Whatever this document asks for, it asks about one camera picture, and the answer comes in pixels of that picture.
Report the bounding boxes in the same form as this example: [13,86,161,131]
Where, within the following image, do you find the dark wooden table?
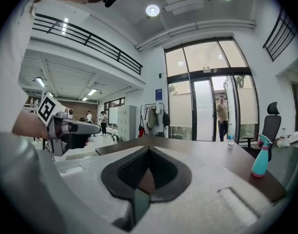
[95,135,287,203]

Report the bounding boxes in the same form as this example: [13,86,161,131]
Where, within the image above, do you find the long black balcony railing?
[31,13,143,76]

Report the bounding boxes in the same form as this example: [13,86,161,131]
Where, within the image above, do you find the clear water bottle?
[227,127,235,146]

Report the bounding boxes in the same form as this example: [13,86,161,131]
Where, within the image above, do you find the person's white shirt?
[0,0,36,134]

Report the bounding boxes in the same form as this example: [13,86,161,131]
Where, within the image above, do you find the person's left forearm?
[11,111,51,140]

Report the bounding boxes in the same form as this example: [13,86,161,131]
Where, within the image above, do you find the white ceiling pipes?
[135,19,256,52]

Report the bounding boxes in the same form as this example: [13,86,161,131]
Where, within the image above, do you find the white floor machine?
[277,127,298,148]

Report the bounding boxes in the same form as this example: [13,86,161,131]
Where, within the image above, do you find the clothes rack with garments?
[139,103,164,137]

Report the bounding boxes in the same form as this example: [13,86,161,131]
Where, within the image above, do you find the short black balcony railing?
[262,8,298,62]

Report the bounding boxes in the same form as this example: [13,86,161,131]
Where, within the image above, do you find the grey metal lockers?
[117,105,137,142]

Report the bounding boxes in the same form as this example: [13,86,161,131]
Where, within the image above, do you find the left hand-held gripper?
[36,93,102,157]

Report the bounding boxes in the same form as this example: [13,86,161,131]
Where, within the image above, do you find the black office chair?
[242,101,282,163]

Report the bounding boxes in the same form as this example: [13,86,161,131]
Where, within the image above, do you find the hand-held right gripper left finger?
[55,145,150,231]

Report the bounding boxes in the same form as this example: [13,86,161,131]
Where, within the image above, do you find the black backpack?
[162,110,171,127]

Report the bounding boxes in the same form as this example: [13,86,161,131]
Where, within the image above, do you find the white ceiling air conditioner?
[161,0,205,16]

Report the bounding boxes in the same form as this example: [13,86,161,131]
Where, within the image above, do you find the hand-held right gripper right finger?
[136,146,274,234]

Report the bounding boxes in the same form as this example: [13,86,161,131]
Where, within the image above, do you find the teal spray bottle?
[250,134,274,178]

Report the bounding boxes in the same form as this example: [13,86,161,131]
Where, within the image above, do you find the black framed glass entrance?
[164,37,259,142]

